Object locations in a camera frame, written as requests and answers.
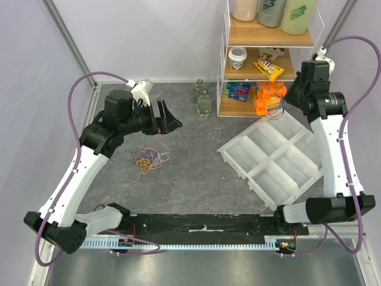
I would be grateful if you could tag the grey green bottle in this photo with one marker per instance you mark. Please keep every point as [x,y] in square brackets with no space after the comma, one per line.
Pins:
[271,12]

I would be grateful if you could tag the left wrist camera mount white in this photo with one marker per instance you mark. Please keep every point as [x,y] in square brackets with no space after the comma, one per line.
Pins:
[140,91]

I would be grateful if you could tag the rear clear glass bottle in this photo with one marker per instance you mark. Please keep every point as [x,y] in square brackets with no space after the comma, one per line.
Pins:
[199,86]

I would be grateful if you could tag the white compartment tray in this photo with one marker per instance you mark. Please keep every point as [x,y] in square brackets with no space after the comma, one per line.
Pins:
[278,157]

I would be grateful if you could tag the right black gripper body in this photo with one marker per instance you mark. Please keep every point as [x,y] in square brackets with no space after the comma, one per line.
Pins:
[292,93]

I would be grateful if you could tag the orange snack boxes stack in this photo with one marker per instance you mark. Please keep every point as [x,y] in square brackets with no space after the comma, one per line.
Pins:
[267,96]

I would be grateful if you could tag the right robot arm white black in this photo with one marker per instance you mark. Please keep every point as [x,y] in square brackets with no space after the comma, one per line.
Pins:
[344,199]

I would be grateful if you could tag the yellow candy bag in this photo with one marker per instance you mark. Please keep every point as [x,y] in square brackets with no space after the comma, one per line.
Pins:
[268,69]

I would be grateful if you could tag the clear glass bottle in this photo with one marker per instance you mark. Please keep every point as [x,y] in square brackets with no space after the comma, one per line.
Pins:
[199,86]
[204,104]

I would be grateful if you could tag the blue sponge package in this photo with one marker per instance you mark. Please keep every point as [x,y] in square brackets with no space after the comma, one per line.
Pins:
[238,91]

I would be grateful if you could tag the light blue cable duct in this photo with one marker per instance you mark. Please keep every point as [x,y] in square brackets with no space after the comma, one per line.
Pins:
[113,242]

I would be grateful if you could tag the white paper coffee cup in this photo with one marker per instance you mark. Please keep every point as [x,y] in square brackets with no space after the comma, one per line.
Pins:
[237,55]

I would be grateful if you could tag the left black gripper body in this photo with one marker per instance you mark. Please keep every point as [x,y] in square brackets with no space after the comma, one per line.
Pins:
[149,124]

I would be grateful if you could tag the beige jar on shelf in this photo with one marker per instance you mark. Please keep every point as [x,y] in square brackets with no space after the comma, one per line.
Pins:
[245,10]

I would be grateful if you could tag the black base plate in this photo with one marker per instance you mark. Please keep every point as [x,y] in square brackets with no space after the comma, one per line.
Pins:
[208,228]

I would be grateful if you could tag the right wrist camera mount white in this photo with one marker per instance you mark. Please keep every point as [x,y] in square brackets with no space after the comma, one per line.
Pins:
[320,55]

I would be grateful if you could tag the light green bottle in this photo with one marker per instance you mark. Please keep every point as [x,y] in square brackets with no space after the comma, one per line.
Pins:
[297,16]

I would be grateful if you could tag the front clear glass bottle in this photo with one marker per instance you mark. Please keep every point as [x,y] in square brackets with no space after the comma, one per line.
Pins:
[204,104]

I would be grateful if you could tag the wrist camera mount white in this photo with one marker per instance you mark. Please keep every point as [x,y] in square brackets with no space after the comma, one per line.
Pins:
[140,91]
[320,55]

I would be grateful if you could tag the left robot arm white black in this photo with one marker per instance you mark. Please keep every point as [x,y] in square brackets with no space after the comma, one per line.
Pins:
[58,221]

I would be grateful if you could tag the white wire shelf rack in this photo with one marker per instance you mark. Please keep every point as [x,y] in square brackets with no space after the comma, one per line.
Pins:
[252,37]

